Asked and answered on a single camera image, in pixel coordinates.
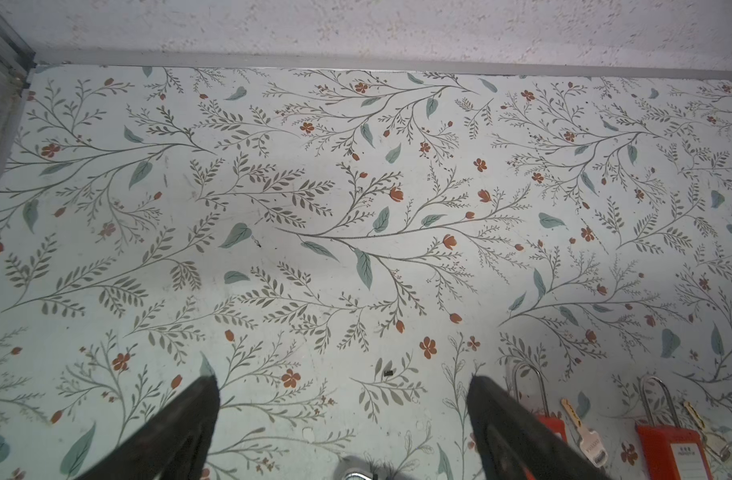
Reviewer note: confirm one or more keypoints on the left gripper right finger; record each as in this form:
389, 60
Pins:
513, 443

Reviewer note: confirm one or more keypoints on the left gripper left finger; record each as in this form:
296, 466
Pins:
173, 444

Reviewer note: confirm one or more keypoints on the red padlock with property label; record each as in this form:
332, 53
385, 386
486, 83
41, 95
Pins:
671, 452

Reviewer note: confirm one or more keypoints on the black padlock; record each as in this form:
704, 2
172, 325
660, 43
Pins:
356, 468

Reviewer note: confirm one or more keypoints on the cream key on table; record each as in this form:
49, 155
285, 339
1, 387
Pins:
590, 441

